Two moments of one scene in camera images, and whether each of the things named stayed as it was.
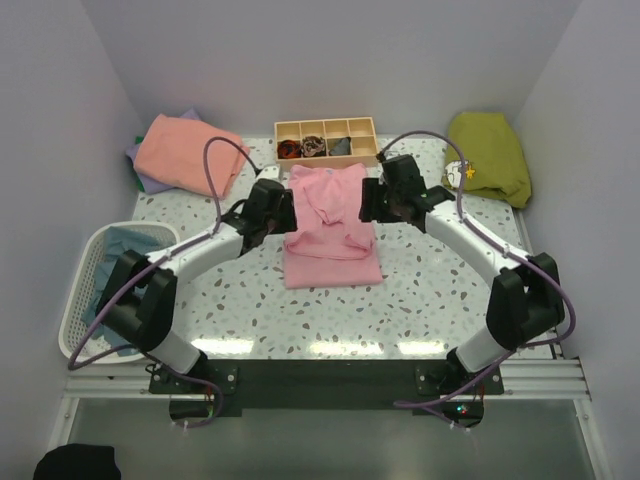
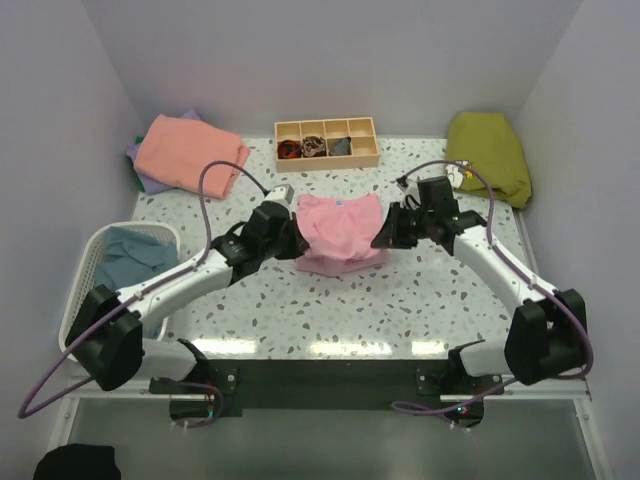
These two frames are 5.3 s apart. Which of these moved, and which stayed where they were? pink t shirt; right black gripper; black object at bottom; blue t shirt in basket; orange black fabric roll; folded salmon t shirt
Moved: right black gripper; pink t shirt
Stayed: folded salmon t shirt; orange black fabric roll; blue t shirt in basket; black object at bottom
